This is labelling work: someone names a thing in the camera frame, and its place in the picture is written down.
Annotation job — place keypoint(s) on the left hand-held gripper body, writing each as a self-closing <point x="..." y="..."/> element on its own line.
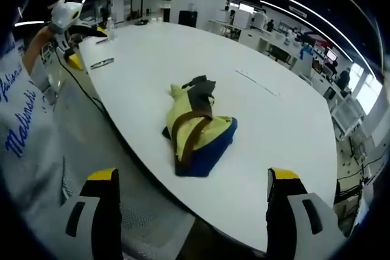
<point x="64" y="13"/>

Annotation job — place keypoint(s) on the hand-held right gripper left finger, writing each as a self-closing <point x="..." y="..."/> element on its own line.
<point x="100" y="220"/>

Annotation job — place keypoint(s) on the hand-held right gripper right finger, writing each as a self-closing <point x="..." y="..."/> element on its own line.
<point x="289" y="211"/>

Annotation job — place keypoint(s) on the yellow blue brown garment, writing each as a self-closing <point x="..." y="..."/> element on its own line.
<point x="195" y="132"/>

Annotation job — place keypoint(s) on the dark pen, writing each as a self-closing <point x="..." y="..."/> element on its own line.
<point x="102" y="41"/>

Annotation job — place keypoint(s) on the clear plastic bottle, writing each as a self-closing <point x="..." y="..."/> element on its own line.
<point x="110" y="30"/>

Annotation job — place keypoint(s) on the person's white printed shirt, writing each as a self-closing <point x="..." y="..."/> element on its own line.
<point x="21" y="114"/>

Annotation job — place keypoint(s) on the black box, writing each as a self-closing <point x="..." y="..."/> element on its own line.
<point x="188" y="19"/>

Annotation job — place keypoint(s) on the black office chair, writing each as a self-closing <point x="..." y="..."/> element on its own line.
<point x="278" y="53"/>

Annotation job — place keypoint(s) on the computer monitor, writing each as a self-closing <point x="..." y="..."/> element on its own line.
<point x="331" y="54"/>

